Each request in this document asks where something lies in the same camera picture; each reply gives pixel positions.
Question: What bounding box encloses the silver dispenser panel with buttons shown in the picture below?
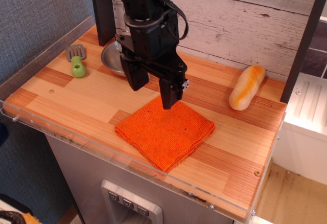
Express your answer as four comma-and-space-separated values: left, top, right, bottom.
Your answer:
101, 180, 164, 223

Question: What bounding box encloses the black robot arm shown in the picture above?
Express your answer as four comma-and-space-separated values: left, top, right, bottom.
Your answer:
118, 0, 189, 109

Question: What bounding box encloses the orange cloth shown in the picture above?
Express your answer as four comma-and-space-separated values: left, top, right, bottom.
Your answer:
115, 97, 216, 173

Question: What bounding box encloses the yellow object at corner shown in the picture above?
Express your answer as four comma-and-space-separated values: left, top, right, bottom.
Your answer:
14, 213, 40, 224

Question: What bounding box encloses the toy bread loaf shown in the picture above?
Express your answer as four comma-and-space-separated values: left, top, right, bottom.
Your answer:
229, 65, 266, 111

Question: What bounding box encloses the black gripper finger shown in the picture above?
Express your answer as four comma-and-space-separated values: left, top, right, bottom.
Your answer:
159, 78, 189, 109
120, 54, 149, 91

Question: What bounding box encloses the green handled grey spatula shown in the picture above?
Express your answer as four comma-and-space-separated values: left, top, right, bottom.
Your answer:
65, 44, 86, 78

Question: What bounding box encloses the clear acrylic edge guard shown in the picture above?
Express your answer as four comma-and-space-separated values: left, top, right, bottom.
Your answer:
4, 96, 286, 223

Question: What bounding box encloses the grey toy fridge cabinet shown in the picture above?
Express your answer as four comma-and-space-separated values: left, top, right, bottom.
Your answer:
46, 136, 233, 223

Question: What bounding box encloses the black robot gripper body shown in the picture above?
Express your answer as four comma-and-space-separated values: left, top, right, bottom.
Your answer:
118, 10, 188, 81

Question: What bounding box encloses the white toy sink unit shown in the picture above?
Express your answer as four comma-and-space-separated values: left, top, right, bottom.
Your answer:
272, 16, 327, 185

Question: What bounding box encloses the stainless steel bowl with handles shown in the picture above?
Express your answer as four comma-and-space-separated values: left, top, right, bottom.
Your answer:
101, 30, 129, 77

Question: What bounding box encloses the dark right frame post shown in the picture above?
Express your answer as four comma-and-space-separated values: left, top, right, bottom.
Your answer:
280, 0, 326, 103

